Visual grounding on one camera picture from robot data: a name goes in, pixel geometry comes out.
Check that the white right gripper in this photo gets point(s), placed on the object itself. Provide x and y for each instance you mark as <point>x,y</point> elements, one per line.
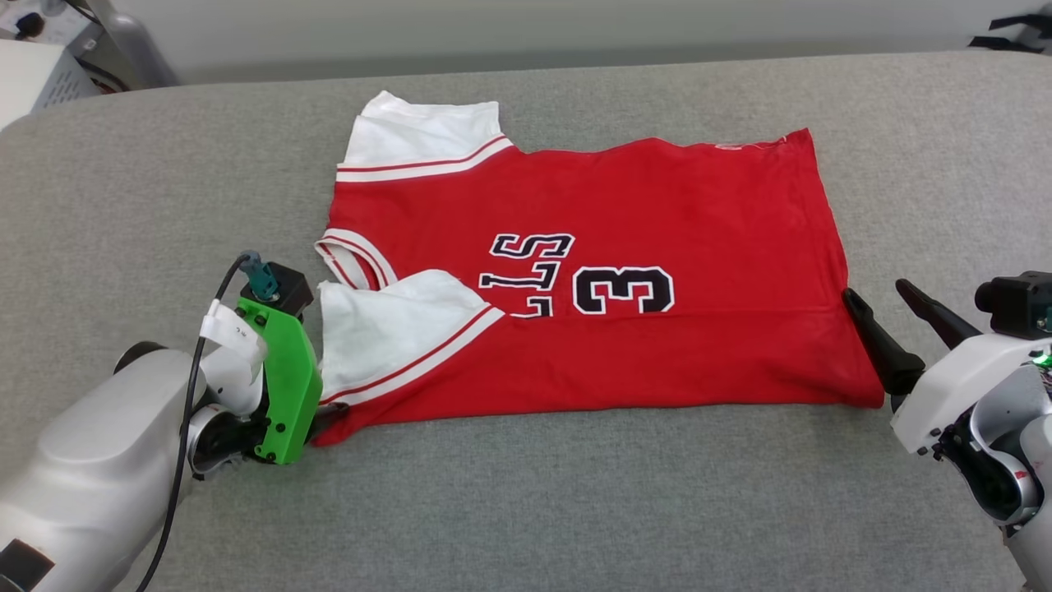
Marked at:
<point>945,395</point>

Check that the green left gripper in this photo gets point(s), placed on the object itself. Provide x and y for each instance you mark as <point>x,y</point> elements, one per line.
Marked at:
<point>292,395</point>

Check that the red and white basketball jersey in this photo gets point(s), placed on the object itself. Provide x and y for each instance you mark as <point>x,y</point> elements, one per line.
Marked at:
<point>699,329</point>

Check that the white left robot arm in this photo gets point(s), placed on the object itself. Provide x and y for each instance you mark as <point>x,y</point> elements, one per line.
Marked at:
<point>90,469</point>

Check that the white cabinet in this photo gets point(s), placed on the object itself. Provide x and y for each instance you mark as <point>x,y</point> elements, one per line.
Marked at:
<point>33,78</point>

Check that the white power strip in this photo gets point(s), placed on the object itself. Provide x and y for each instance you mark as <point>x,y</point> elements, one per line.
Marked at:
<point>57,20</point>

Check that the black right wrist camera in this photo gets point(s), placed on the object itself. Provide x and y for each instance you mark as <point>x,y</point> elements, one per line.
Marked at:
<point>1019,304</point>

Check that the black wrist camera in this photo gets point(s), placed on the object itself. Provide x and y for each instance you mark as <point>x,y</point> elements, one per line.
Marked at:
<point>1019,304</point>
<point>288,292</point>

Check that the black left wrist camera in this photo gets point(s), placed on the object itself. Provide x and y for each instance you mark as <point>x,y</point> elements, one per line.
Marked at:
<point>288,292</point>

